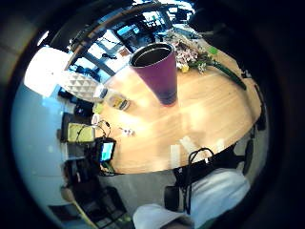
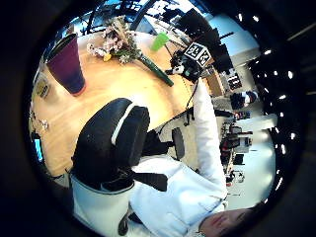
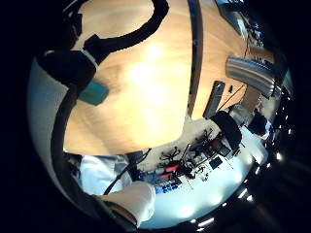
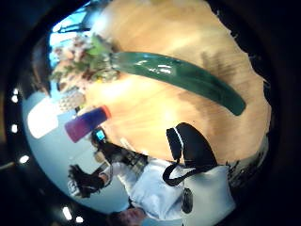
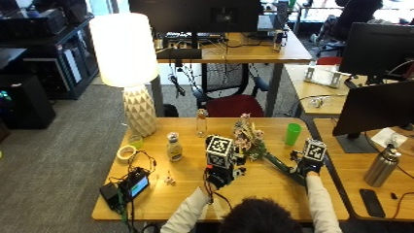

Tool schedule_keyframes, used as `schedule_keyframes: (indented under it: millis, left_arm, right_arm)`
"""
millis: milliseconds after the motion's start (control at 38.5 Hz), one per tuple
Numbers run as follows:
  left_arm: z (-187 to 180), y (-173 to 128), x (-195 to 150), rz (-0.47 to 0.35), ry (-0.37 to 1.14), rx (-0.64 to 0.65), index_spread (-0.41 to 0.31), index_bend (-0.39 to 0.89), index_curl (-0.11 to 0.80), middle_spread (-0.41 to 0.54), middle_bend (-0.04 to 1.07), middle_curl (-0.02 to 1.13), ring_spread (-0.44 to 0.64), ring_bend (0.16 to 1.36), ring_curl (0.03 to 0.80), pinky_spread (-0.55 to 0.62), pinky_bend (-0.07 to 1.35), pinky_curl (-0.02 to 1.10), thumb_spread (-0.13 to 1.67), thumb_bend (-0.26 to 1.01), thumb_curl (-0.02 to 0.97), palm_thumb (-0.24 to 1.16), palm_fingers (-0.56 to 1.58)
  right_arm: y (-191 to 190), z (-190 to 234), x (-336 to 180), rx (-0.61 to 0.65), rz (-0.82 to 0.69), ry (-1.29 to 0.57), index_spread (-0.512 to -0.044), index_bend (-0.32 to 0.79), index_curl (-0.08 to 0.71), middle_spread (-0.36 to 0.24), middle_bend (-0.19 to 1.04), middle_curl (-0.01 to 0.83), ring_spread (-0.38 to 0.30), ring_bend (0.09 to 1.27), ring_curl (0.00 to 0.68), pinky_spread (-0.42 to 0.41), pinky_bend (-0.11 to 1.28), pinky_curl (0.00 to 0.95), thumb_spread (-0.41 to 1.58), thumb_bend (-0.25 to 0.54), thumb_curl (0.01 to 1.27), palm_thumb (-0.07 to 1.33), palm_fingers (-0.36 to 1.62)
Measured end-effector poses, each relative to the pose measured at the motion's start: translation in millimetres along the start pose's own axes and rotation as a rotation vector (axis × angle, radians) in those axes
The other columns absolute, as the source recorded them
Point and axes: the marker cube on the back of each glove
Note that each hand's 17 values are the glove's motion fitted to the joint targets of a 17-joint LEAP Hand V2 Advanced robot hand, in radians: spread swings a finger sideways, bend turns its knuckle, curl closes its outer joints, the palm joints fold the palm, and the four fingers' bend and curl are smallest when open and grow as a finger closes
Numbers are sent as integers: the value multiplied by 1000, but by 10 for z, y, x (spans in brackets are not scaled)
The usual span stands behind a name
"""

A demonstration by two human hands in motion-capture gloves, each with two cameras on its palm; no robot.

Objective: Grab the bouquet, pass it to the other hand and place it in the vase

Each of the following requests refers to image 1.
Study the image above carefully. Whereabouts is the the person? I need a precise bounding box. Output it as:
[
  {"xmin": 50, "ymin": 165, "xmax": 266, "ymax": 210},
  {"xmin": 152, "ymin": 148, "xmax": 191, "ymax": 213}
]
[{"xmin": 132, "ymin": 143, "xmax": 252, "ymax": 229}]

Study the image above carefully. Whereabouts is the black chair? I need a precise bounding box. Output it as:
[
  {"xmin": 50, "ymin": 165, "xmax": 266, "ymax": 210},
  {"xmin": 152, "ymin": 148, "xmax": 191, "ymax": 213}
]
[{"xmin": 242, "ymin": 71, "xmax": 269, "ymax": 176}]

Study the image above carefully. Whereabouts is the purple metal tumbler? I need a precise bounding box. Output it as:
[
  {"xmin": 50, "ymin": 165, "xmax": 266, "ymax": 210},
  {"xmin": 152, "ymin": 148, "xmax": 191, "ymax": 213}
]
[{"xmin": 129, "ymin": 42, "xmax": 178, "ymax": 108}]

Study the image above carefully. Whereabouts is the clear plastic container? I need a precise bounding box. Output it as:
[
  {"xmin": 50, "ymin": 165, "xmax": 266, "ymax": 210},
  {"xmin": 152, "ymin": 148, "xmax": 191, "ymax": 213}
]
[{"xmin": 105, "ymin": 91, "xmax": 131, "ymax": 112}]

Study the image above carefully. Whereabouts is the yellow pad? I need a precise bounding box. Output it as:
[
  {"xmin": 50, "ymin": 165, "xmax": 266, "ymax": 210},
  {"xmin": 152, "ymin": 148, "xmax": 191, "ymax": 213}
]
[{"xmin": 67, "ymin": 122, "xmax": 96, "ymax": 144}]

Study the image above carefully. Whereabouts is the black cable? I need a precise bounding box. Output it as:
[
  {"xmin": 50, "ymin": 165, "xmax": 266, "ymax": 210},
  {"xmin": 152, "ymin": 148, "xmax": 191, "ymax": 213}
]
[{"xmin": 183, "ymin": 147, "xmax": 215, "ymax": 215}]

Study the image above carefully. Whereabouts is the small screen device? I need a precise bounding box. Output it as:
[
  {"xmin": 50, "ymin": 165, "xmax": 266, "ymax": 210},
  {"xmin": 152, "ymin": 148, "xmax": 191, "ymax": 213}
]
[{"xmin": 95, "ymin": 137, "xmax": 117, "ymax": 164}]

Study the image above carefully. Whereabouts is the bouquet of pink flowers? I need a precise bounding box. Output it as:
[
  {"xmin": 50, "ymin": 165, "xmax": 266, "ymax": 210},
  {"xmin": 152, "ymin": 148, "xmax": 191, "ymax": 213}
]
[{"xmin": 166, "ymin": 30, "xmax": 248, "ymax": 91}]

